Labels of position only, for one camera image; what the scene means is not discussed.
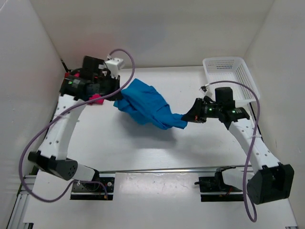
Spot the white plastic basket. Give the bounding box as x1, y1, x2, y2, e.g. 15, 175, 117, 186
203, 57, 260, 107

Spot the blue t-shirt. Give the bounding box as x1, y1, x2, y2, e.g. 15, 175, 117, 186
113, 79, 187, 130

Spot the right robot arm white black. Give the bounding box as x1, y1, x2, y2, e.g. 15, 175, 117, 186
182, 87, 294, 205

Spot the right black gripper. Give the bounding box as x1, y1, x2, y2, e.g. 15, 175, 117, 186
181, 98, 222, 123

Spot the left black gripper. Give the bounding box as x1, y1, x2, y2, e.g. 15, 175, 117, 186
93, 73, 122, 101

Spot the aluminium frame rail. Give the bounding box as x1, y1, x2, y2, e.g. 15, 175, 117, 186
7, 69, 74, 229

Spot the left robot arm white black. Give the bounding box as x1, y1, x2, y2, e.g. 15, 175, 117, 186
28, 56, 124, 191

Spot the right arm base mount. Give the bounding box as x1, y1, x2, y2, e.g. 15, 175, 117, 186
194, 171, 244, 203

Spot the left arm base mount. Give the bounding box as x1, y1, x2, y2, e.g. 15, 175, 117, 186
70, 173, 115, 201

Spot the pink t-shirt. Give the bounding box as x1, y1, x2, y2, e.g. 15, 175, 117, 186
73, 73, 105, 106

